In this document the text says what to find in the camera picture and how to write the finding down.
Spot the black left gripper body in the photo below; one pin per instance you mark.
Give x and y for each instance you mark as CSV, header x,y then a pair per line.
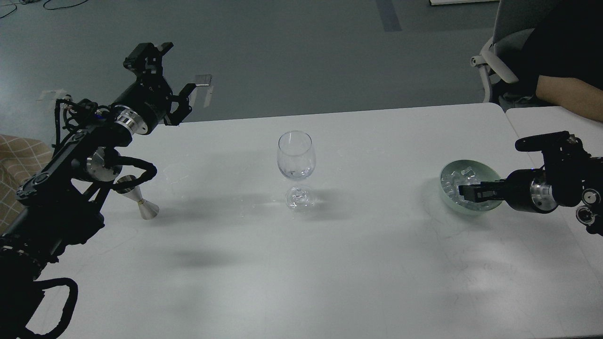
x,y
143,104

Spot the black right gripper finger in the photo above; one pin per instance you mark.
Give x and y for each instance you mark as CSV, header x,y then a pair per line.
x,y
547,141
484,191

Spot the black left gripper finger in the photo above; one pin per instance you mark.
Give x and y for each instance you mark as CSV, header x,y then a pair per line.
x,y
146,62
183,105

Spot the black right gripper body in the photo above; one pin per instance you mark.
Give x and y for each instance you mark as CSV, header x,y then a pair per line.
x,y
558,183

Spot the steel double jigger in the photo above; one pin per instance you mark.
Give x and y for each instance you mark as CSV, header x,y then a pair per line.
x,y
148,210

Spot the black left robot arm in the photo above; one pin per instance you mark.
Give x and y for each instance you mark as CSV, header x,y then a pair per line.
x,y
63,201

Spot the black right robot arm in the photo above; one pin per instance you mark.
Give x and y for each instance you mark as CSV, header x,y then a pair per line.
x,y
589,210

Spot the clear ice cubes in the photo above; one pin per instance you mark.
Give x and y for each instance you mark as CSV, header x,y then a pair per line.
x,y
450,179

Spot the clear wine glass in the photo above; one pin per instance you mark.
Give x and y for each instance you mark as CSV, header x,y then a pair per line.
x,y
296,161

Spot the pale green bowl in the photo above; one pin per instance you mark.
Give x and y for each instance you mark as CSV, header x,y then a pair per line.
x,y
486,174

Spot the person in black shirt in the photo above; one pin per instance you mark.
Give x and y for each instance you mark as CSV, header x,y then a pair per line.
x,y
561,62

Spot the grey office chair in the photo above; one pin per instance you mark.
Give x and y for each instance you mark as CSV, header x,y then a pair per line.
x,y
515,20

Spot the beige checked sofa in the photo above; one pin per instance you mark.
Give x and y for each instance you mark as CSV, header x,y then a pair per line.
x,y
20,158

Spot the white board edge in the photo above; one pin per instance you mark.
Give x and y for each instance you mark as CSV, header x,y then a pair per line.
x,y
459,2

